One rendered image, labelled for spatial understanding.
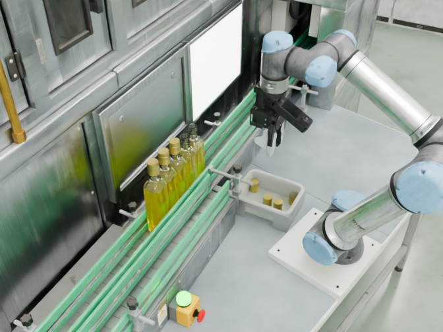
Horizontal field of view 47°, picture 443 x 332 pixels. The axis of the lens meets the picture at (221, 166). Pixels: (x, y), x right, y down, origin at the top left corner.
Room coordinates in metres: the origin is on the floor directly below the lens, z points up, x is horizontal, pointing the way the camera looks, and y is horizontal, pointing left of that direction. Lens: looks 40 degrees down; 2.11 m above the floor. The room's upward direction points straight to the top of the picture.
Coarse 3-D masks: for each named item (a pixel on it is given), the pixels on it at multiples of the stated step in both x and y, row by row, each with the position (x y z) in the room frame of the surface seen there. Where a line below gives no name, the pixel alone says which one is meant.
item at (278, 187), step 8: (248, 176) 1.45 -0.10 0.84; (256, 176) 1.47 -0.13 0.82; (264, 176) 1.46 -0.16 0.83; (272, 176) 1.45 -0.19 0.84; (240, 184) 1.40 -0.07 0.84; (248, 184) 1.44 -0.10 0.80; (264, 184) 1.45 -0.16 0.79; (272, 184) 1.44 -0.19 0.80; (280, 184) 1.43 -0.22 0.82; (288, 184) 1.41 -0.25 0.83; (296, 184) 1.40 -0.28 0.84; (248, 192) 1.43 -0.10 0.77; (256, 192) 1.43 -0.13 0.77; (264, 192) 1.43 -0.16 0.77; (272, 192) 1.43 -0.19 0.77; (280, 192) 1.42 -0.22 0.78; (288, 192) 1.41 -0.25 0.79; (248, 200) 1.31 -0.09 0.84; (256, 200) 1.39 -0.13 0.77; (272, 200) 1.39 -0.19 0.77; (288, 200) 1.39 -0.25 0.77; (296, 200) 1.31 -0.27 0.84; (264, 208) 1.28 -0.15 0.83; (272, 208) 1.27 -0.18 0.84; (288, 208) 1.35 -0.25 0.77
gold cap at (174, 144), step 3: (171, 138) 1.25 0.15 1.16; (174, 138) 1.25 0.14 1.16; (177, 138) 1.25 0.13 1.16; (168, 141) 1.24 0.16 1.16; (171, 141) 1.24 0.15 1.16; (174, 141) 1.24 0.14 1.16; (177, 141) 1.24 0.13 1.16; (171, 144) 1.23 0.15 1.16; (174, 144) 1.23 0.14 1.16; (177, 144) 1.23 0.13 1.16; (171, 147) 1.23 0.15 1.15; (174, 147) 1.23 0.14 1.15; (177, 147) 1.23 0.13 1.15; (171, 150) 1.23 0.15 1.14; (174, 150) 1.23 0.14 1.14; (177, 150) 1.23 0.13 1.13; (180, 150) 1.24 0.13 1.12; (171, 153) 1.23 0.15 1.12; (174, 153) 1.23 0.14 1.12; (177, 153) 1.23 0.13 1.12
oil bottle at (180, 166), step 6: (180, 156) 1.26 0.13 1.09; (174, 162) 1.23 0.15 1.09; (180, 162) 1.23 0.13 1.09; (186, 162) 1.25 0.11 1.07; (174, 168) 1.21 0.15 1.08; (180, 168) 1.22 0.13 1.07; (186, 168) 1.24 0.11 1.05; (180, 174) 1.21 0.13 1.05; (186, 174) 1.24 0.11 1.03; (180, 180) 1.21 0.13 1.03; (186, 180) 1.24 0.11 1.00; (180, 186) 1.21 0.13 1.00; (186, 186) 1.24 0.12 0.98; (180, 192) 1.21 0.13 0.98
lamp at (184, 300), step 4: (180, 292) 0.91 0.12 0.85; (184, 292) 0.91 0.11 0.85; (188, 292) 0.91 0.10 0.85; (180, 296) 0.90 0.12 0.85; (184, 296) 0.90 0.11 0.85; (188, 296) 0.90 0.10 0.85; (176, 300) 0.90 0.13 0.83; (180, 300) 0.89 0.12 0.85; (184, 300) 0.89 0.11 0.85; (188, 300) 0.89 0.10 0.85; (180, 304) 0.88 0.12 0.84; (184, 304) 0.88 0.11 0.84; (188, 304) 0.89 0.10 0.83
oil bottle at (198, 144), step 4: (192, 140) 1.33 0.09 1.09; (196, 140) 1.34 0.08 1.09; (200, 140) 1.34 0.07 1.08; (192, 144) 1.32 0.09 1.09; (196, 144) 1.32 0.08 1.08; (200, 144) 1.34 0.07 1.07; (196, 148) 1.32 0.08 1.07; (200, 148) 1.33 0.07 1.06; (196, 152) 1.31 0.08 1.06; (200, 152) 1.33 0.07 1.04; (200, 156) 1.33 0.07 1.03; (200, 160) 1.33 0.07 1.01; (200, 164) 1.33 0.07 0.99; (204, 164) 1.36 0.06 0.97; (200, 168) 1.33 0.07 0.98; (204, 168) 1.36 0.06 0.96; (200, 172) 1.33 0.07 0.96
